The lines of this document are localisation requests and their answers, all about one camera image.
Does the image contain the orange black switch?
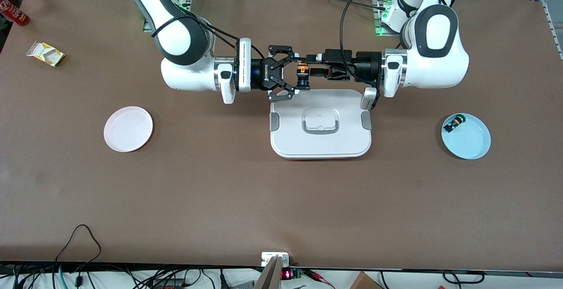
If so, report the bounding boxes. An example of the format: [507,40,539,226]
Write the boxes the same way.
[296,62,309,88]

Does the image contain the brown cardboard box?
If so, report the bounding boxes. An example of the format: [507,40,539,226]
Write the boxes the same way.
[350,271,384,289]

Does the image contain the light blue round plate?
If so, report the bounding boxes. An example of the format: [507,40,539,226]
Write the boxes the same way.
[441,113,491,160]

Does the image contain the pink round plate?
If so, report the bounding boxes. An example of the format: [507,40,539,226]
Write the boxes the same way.
[104,106,154,153]

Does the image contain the beige metal bar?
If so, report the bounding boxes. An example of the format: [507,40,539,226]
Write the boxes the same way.
[254,256,282,289]

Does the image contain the crumpled yellow white carton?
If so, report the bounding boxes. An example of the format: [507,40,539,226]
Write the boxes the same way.
[26,42,66,67]

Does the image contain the red can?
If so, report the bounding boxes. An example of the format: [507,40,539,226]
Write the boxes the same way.
[0,0,31,26]

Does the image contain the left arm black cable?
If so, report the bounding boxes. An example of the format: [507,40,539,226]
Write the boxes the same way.
[340,0,446,52]

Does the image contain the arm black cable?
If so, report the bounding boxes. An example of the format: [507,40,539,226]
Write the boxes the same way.
[340,0,446,52]
[152,10,267,61]

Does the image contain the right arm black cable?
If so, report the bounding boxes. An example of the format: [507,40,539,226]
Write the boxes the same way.
[152,10,267,61]

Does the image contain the white box with grey handle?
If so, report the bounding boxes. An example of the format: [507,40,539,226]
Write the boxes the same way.
[269,89,372,161]

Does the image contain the blue yellow black switch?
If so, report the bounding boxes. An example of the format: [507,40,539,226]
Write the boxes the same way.
[443,115,467,133]

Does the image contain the small white bracket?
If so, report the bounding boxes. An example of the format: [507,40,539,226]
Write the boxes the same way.
[261,252,290,267]

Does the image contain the red clip wires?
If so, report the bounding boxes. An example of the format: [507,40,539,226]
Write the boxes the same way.
[303,269,336,289]

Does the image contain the black cable loop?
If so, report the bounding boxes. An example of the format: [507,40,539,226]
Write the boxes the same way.
[442,271,485,286]

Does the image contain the thin black looped cable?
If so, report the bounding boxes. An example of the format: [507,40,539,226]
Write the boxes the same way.
[55,224,102,276]

